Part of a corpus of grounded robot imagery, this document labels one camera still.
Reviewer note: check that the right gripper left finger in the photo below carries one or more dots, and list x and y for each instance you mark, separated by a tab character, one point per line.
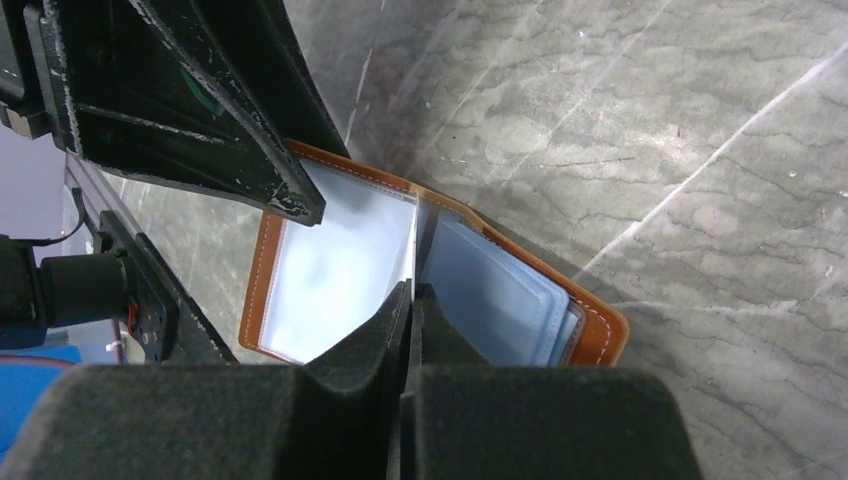
328	419

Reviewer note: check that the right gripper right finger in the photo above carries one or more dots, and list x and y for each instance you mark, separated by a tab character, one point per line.
464	418

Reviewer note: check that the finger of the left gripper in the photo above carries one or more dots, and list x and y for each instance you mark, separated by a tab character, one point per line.
105	90
241	63

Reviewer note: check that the brown leather card holder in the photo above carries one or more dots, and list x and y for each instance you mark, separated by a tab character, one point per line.
310	287

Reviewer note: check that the single silver VIP card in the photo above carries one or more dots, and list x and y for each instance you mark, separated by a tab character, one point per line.
405	265

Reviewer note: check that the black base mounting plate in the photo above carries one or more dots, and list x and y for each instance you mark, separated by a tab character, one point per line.
166	321

